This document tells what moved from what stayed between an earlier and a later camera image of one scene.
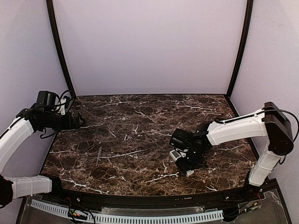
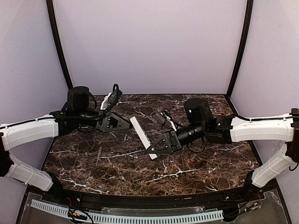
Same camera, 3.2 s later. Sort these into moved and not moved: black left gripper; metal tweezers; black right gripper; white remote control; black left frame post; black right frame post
Moved: black right gripper; black left gripper; white remote control
Not moved: black left frame post; black right frame post; metal tweezers
